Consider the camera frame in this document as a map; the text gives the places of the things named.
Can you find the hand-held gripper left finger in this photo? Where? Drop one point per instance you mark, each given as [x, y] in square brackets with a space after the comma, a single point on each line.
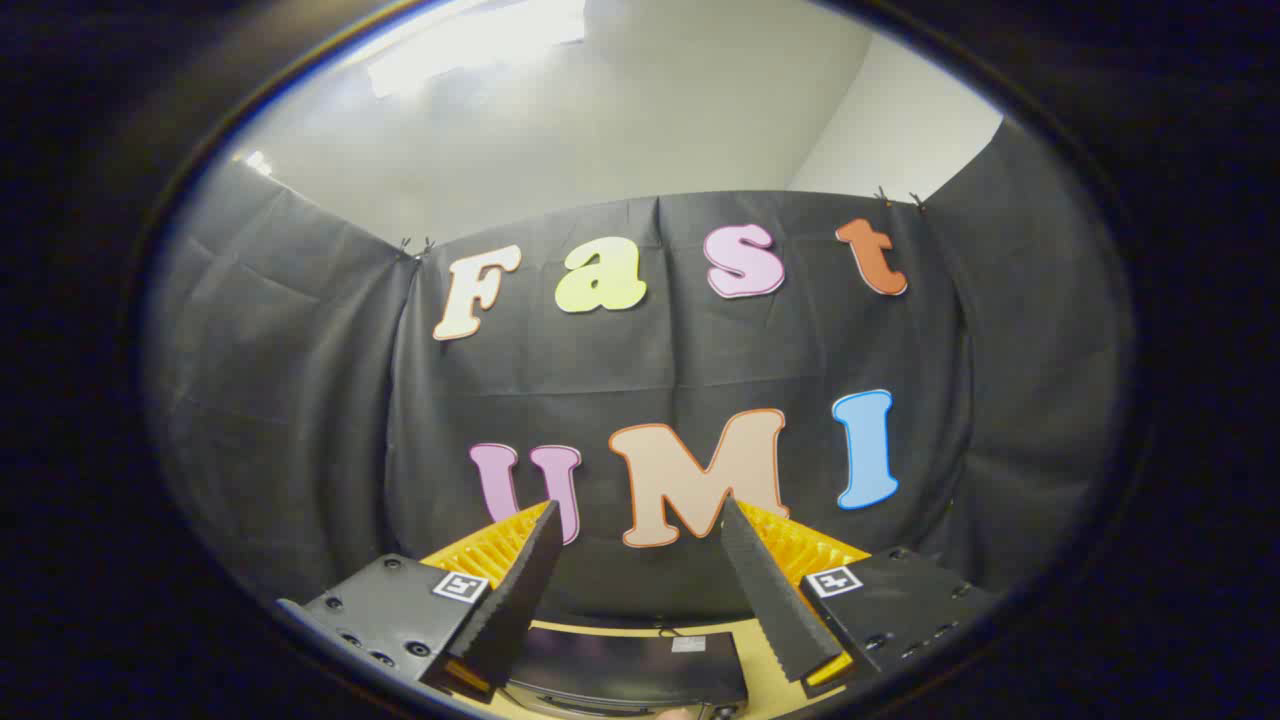
[520, 590]

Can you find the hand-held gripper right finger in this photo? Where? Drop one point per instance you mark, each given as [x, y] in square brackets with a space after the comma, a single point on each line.
[770, 600]

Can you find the black toaster oven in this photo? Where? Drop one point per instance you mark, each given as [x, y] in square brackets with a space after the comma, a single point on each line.
[620, 660]

